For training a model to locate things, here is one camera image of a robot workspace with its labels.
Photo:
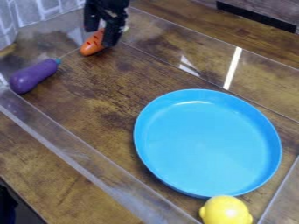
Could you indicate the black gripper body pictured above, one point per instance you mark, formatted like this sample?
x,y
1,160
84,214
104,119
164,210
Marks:
x,y
105,8

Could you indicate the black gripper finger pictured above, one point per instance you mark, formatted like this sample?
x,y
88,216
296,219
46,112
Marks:
x,y
90,18
113,30

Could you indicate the orange toy carrot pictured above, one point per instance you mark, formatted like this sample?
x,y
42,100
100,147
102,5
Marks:
x,y
92,45

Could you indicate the blue round tray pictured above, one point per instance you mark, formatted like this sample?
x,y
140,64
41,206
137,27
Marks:
x,y
207,143

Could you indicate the white grey curtain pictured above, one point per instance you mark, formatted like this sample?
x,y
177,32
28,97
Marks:
x,y
18,13

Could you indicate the purple toy eggplant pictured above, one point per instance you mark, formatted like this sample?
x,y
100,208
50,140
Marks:
x,y
25,79

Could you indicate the yellow toy lemon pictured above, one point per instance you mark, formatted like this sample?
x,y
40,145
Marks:
x,y
224,210

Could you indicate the clear acrylic enclosure wall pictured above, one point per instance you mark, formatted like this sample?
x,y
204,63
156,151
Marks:
x,y
66,153

